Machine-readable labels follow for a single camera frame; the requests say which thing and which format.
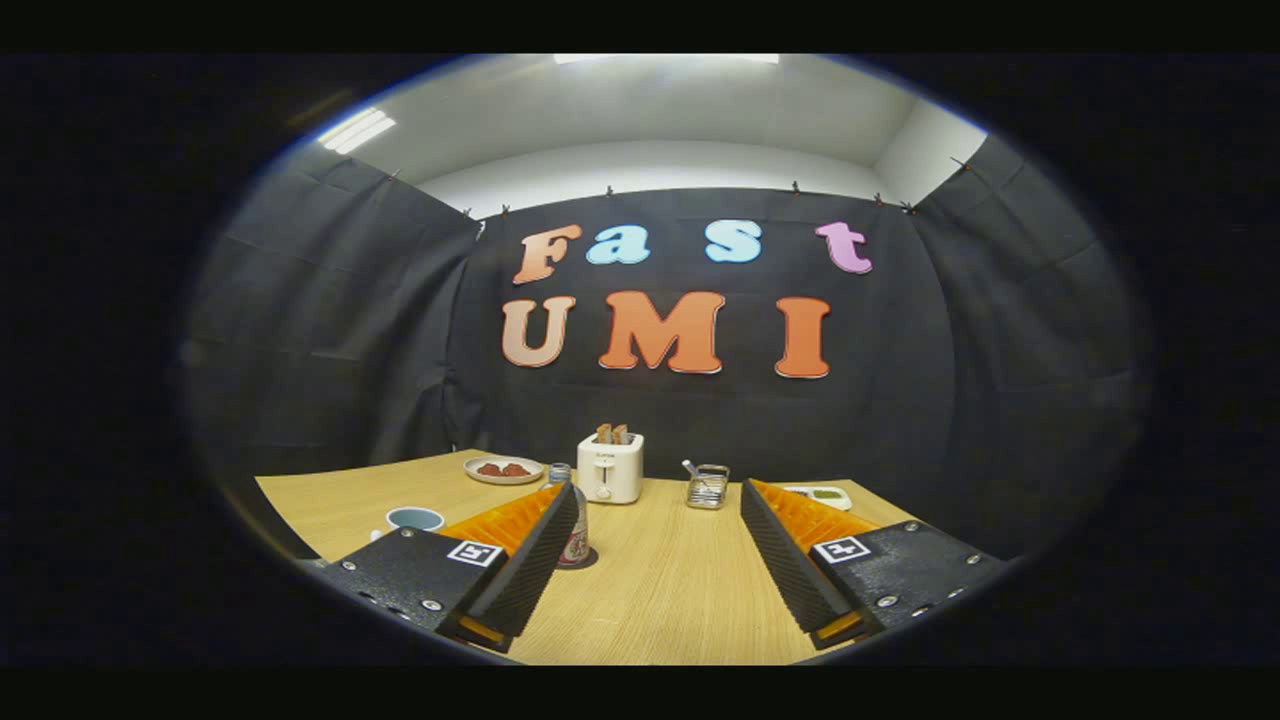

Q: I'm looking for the black backdrop cloth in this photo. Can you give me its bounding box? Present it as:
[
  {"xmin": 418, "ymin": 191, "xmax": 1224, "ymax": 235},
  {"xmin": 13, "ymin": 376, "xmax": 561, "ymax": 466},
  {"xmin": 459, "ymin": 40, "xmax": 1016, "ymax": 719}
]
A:
[{"xmin": 180, "ymin": 135, "xmax": 1151, "ymax": 561}]

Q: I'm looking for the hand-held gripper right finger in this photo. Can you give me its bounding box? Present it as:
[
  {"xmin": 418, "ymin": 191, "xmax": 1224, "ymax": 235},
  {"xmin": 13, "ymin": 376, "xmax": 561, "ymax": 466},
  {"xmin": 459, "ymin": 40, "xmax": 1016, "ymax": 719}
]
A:
[{"xmin": 740, "ymin": 478, "xmax": 1006, "ymax": 651}]

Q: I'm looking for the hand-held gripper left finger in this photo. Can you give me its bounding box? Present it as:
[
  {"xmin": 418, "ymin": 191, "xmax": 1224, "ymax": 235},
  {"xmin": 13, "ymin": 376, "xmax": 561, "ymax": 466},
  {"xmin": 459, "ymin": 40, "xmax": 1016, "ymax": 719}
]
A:
[{"xmin": 318, "ymin": 482, "xmax": 581, "ymax": 656}]

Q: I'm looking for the white tray with green food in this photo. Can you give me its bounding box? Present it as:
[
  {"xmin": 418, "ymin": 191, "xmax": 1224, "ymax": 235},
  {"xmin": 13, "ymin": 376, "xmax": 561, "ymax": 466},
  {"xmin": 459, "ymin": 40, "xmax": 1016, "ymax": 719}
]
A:
[{"xmin": 780, "ymin": 484, "xmax": 853, "ymax": 512}]

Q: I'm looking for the silver juice bottle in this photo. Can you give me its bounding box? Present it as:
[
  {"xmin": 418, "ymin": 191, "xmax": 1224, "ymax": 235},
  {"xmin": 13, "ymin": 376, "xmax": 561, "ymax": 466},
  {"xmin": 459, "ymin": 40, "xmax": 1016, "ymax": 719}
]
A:
[{"xmin": 545, "ymin": 462, "xmax": 591, "ymax": 568}]

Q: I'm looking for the white cup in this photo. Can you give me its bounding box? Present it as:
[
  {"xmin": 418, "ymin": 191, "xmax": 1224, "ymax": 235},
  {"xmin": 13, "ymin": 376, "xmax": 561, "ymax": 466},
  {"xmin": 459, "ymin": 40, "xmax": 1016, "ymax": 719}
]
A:
[{"xmin": 370, "ymin": 506, "xmax": 446, "ymax": 542}]

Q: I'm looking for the ceiling tube light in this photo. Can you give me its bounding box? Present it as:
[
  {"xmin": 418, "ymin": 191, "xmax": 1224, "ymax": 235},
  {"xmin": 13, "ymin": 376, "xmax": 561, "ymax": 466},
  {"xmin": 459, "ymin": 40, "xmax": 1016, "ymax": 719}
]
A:
[{"xmin": 318, "ymin": 107, "xmax": 398, "ymax": 156}]

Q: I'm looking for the wooden table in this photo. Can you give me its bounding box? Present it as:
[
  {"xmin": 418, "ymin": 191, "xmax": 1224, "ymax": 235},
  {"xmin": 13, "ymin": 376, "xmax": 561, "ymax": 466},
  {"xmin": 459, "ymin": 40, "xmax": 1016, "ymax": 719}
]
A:
[{"xmin": 255, "ymin": 450, "xmax": 921, "ymax": 666}]

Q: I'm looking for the white toaster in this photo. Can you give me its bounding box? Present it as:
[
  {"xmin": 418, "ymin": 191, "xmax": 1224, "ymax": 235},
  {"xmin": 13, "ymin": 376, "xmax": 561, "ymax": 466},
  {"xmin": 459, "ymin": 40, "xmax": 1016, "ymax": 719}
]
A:
[{"xmin": 577, "ymin": 432, "xmax": 645, "ymax": 505}]

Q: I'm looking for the small white plate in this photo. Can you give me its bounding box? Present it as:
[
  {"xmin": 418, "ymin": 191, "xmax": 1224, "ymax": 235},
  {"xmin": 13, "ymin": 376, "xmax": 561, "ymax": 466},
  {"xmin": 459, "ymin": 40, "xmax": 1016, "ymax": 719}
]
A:
[{"xmin": 464, "ymin": 456, "xmax": 546, "ymax": 486}]

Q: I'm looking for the rectangular ceiling light panel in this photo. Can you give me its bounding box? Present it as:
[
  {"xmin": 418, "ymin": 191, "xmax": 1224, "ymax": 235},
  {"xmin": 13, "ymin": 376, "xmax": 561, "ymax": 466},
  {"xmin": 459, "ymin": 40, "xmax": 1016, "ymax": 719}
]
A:
[{"xmin": 553, "ymin": 54, "xmax": 781, "ymax": 66}]

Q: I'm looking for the metal wire basket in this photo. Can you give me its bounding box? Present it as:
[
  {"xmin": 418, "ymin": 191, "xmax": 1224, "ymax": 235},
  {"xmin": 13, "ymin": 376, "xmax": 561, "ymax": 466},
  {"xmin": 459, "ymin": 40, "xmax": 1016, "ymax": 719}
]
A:
[{"xmin": 683, "ymin": 460, "xmax": 731, "ymax": 510}]

